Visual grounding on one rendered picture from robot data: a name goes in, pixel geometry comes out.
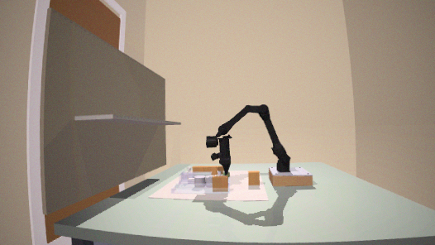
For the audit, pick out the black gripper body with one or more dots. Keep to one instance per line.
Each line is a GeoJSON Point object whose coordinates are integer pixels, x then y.
{"type": "Point", "coordinates": [226, 158]}

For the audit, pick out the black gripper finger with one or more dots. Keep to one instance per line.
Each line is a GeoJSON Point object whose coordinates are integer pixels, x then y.
{"type": "Point", "coordinates": [226, 168]}

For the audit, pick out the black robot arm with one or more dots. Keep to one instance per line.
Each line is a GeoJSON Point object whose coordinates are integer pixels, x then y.
{"type": "Point", "coordinates": [283, 164]}

